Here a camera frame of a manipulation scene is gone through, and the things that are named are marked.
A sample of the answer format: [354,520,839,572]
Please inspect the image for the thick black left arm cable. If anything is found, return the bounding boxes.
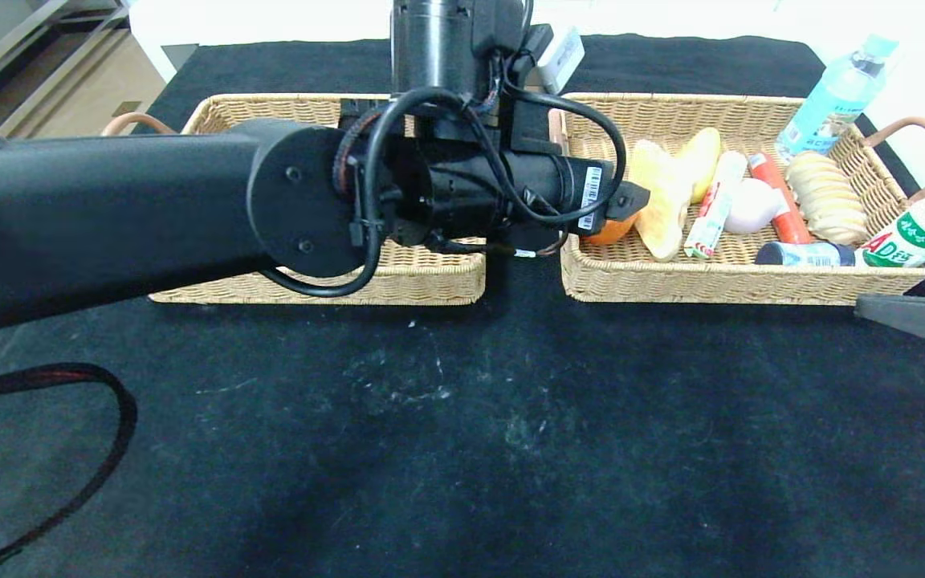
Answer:
[258,86,467,300]

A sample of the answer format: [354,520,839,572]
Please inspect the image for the flat toasted bread slice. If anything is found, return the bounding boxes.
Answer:
[628,140,695,261]

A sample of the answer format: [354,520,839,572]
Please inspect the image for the black table cloth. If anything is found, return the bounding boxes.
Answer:
[0,34,925,578]

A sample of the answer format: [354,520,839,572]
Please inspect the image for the white milk bottle green label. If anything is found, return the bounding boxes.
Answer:
[854,173,925,268]

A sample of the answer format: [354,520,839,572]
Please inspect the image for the yellow pear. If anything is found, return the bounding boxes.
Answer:
[675,128,723,205]

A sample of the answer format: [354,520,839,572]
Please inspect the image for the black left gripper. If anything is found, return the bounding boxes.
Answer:
[507,150,651,238]

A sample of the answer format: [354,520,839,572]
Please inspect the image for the clear water bottle blue label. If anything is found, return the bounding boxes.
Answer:
[774,32,902,165]

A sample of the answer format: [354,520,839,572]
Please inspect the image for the wicker basket holding toiletries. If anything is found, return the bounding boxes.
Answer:
[101,93,503,307]

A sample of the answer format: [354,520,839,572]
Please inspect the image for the braided dark left arm cable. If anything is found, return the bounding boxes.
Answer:
[0,362,139,576]

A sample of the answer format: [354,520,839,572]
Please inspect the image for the white table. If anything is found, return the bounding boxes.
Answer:
[129,0,825,85]

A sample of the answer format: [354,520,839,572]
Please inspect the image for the wicker basket holding food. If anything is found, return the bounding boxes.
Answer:
[548,92,925,308]

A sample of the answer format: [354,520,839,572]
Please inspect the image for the orange tangerine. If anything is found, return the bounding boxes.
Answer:
[579,211,641,246]

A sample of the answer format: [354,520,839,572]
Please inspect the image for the small dark blue bottle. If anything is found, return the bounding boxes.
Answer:
[754,242,857,267]

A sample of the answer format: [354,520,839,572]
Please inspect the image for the ridged bread roll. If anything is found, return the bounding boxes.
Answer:
[786,151,878,248]

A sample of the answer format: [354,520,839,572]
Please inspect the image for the low dark shelf unit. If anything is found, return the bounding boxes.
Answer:
[0,0,136,133]

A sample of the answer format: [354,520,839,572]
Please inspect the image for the black left camera cable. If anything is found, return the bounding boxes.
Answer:
[499,48,629,227]

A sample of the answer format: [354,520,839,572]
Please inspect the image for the pale purple round bun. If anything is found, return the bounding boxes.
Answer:
[723,178,783,236]

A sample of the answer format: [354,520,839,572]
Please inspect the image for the red strawberry candy stick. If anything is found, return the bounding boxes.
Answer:
[683,151,749,261]

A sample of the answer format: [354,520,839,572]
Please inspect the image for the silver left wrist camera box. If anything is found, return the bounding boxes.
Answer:
[537,26,586,97]

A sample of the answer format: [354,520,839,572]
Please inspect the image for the orange sausage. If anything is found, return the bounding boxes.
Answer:
[749,152,813,246]

